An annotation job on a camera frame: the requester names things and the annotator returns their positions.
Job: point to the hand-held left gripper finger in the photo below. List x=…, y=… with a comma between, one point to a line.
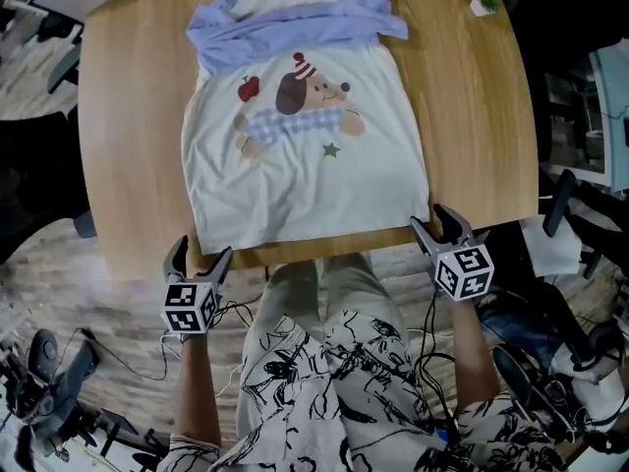
x=220, y=268
x=173, y=263

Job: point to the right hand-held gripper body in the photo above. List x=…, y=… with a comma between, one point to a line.
x=467, y=273

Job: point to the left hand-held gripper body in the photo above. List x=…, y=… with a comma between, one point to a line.
x=187, y=308

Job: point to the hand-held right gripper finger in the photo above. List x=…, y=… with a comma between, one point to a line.
x=423, y=236
x=457, y=231

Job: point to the white blue raglan t-shirt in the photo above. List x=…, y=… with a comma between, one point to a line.
x=304, y=190

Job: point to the person's right forearm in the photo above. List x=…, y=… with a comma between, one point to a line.
x=474, y=357

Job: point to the person's left forearm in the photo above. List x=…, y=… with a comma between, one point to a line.
x=196, y=391

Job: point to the person's black-and-white patterned shirt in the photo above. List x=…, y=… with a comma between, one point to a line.
x=344, y=411

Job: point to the white cloth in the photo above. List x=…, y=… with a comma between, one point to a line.
x=550, y=253

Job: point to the person's beige trousers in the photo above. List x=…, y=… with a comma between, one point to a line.
x=319, y=293

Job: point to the light blue desk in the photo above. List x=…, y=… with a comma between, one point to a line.
x=611, y=116

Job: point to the small potted plant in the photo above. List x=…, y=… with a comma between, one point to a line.
x=484, y=4

